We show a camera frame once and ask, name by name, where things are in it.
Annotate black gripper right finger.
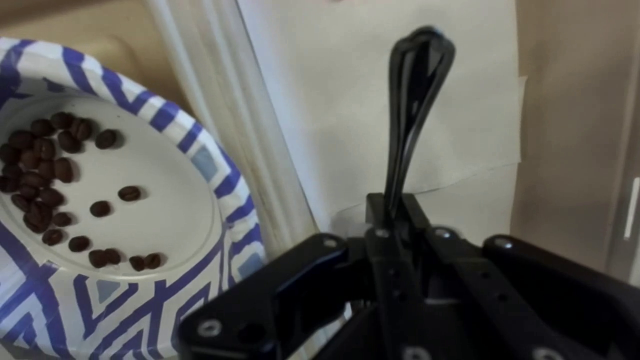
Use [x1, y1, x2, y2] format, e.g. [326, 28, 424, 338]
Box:
[400, 193, 640, 360]

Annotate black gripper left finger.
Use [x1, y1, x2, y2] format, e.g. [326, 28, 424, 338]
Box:
[178, 193, 428, 360]

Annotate metal spoon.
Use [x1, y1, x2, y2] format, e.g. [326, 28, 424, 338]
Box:
[384, 25, 457, 218]

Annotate blue patterned paper plate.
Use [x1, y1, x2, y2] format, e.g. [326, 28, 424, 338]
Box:
[0, 38, 265, 360]

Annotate coffee beans on plate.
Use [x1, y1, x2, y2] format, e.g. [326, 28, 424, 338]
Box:
[0, 112, 162, 271]

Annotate beige clamshell takeout tray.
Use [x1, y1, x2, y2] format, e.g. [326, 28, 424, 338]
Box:
[0, 0, 640, 360]

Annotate white paper tray liner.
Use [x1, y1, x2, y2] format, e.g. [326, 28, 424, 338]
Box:
[238, 0, 523, 235]

